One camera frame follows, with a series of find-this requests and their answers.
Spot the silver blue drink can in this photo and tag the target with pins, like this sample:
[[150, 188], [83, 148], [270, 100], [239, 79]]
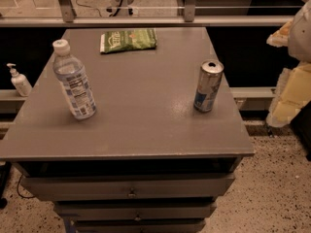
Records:
[[210, 77]]

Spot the grey drawer cabinet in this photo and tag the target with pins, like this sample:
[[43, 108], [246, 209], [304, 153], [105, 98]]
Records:
[[145, 124]]

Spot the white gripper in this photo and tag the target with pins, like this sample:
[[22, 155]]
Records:
[[301, 36]]

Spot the bottom grey drawer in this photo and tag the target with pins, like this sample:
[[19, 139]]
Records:
[[143, 226]]

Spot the white pump dispenser bottle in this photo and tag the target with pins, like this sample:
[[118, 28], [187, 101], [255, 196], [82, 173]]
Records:
[[19, 81]]

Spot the blue label plastic water bottle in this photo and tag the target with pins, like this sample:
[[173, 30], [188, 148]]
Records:
[[71, 73]]

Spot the green chip bag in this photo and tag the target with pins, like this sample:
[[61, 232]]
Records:
[[128, 40]]

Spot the grey drawer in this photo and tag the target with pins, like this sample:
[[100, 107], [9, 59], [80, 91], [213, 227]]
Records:
[[143, 226], [100, 188], [136, 210]]

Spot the middle grey drawer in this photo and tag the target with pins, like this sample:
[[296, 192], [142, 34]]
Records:
[[136, 210]]

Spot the top grey drawer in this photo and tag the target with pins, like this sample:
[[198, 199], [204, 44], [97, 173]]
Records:
[[100, 188]]

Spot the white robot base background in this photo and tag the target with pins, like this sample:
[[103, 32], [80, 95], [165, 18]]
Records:
[[120, 8]]

